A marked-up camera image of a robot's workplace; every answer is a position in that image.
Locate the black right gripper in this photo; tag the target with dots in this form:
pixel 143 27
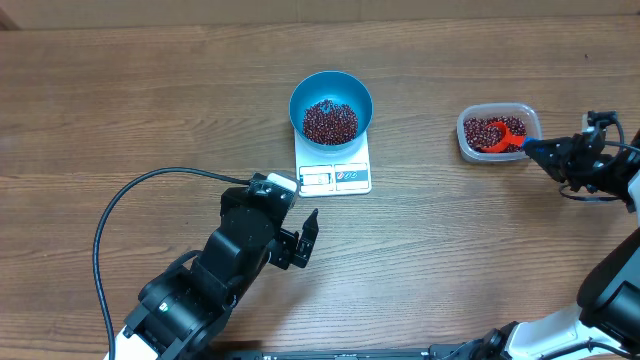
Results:
pixel 571 149

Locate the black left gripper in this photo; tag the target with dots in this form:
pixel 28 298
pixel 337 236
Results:
pixel 285 253

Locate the red measuring scoop blue handle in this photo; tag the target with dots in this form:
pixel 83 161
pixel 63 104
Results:
pixel 506 138

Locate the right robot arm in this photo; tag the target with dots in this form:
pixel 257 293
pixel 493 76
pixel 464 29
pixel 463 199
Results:
pixel 605 317

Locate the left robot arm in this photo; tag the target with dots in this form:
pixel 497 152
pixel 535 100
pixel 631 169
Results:
pixel 180 311

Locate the white digital kitchen scale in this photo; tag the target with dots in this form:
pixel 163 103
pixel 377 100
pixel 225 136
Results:
pixel 333 170

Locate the red beans in bowl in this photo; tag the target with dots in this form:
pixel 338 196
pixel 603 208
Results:
pixel 328 123

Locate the blue bowl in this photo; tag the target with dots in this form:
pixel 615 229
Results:
pixel 341 88

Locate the clear plastic container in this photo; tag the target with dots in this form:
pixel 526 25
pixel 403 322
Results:
pixel 488 110

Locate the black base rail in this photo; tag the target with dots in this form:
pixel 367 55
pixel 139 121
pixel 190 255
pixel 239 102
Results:
pixel 433 352

